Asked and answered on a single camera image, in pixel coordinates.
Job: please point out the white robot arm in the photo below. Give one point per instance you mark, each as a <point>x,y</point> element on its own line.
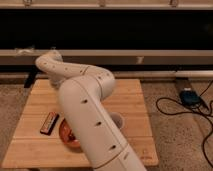
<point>81,89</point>

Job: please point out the orange plate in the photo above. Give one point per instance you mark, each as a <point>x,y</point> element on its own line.
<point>66,135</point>

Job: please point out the dark chocolate bar packet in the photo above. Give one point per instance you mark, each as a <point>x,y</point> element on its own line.
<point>49,123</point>

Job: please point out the blue device on floor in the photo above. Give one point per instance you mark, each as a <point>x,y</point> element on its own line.
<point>189,98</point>

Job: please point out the wooden board table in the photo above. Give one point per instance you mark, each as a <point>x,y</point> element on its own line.
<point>30,149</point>

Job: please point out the grey metal rail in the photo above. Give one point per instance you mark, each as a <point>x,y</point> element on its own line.
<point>136,57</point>

